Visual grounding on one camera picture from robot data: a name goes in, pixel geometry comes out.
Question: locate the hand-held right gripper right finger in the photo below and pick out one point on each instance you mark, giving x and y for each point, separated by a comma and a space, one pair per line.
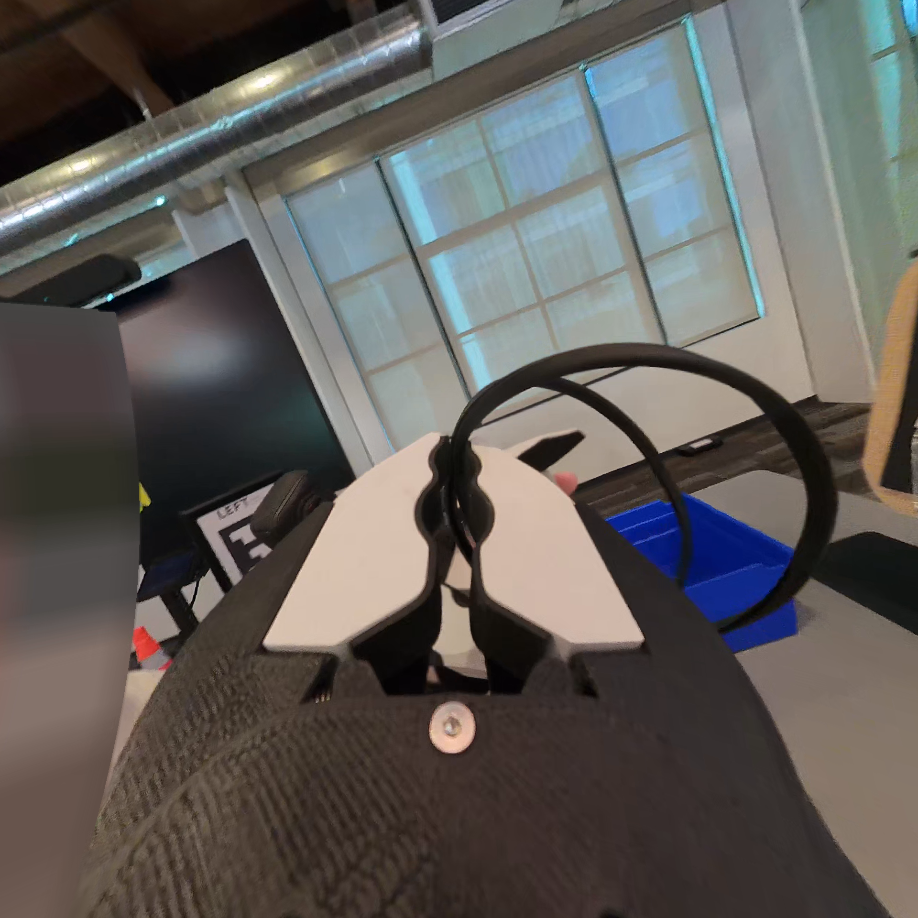
552, 566

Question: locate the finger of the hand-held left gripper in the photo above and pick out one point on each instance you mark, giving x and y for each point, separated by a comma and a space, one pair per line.
534, 444

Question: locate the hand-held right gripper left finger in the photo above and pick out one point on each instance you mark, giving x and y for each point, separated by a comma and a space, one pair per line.
358, 559

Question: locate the black desk mat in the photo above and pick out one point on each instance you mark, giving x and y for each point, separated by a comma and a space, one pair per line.
882, 574

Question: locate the person's left hand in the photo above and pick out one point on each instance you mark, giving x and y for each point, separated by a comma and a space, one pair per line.
566, 482

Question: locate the large black monitor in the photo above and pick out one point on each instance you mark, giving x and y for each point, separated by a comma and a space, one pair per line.
215, 401

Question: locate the blue plastic bin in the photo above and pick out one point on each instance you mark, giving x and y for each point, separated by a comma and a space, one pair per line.
731, 552

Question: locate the large paned window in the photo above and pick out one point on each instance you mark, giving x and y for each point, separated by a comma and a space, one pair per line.
502, 251

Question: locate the orange traffic cone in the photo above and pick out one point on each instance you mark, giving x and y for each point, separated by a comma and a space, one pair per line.
147, 645

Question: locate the black bar speaker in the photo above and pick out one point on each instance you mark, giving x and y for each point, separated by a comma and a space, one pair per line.
79, 280

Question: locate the wooden framed sign board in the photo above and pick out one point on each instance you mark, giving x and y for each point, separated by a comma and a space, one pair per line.
878, 430

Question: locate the corrugated round silver duct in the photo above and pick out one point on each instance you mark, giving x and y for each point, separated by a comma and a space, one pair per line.
215, 136

